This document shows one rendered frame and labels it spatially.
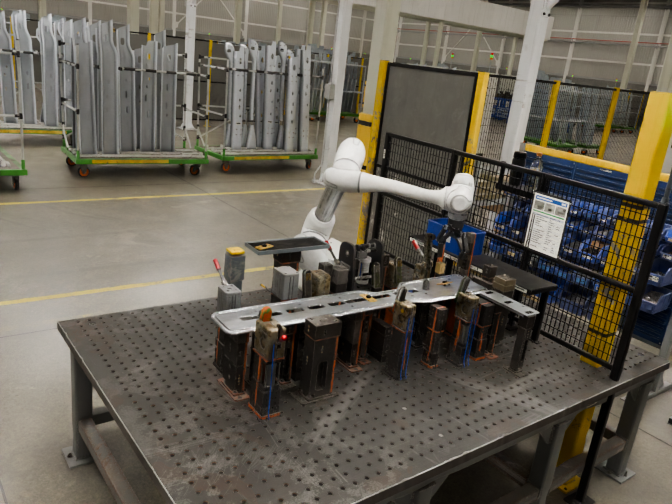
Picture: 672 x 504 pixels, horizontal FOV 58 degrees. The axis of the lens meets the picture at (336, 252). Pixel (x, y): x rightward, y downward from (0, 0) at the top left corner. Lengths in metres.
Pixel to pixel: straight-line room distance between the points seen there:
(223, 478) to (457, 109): 3.76
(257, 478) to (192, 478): 0.20
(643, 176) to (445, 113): 2.50
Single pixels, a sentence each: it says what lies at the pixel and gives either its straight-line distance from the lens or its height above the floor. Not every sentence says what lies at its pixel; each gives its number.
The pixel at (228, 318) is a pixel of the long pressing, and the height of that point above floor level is 1.00.
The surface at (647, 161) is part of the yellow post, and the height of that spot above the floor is 1.70.
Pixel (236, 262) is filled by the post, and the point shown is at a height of 1.11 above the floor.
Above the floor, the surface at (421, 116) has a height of 1.58.
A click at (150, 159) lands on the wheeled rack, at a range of 9.24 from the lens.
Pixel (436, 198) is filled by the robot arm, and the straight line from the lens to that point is 2.68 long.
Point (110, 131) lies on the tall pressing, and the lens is 9.27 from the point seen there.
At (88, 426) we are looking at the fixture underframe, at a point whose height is 0.23.
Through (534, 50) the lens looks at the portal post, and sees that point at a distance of 7.22.
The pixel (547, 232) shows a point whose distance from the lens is 3.24.
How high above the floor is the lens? 1.99
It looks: 18 degrees down
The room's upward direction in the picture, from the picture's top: 7 degrees clockwise
